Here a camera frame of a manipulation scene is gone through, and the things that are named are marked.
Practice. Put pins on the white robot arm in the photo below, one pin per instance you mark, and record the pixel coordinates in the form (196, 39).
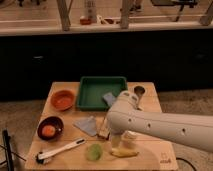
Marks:
(189, 130)

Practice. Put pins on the yellow banana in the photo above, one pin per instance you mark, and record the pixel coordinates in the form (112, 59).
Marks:
(123, 152)

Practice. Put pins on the green plastic tray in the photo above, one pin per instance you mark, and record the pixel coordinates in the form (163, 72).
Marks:
(92, 89)

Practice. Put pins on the grey blue towel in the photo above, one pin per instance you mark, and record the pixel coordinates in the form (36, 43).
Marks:
(87, 125)

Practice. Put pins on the orange red bowl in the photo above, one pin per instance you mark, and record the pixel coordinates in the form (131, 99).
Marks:
(62, 100)

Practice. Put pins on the orange fruit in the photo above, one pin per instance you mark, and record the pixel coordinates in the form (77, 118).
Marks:
(48, 131)

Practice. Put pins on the black tripod stand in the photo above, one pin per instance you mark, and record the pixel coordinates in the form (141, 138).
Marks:
(11, 161)

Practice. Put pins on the white plastic cup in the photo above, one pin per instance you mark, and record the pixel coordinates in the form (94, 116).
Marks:
(128, 139)

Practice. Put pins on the metal cup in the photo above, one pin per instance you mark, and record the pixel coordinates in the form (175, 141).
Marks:
(139, 91)

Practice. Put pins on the dark maroon bowl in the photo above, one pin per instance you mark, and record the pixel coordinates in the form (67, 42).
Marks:
(54, 121)

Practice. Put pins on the green round lid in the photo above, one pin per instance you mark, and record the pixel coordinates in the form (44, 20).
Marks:
(94, 152)

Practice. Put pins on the red background object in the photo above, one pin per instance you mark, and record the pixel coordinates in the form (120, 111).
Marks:
(85, 21)

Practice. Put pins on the wooden brown box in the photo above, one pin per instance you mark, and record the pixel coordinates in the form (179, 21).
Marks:
(103, 131)

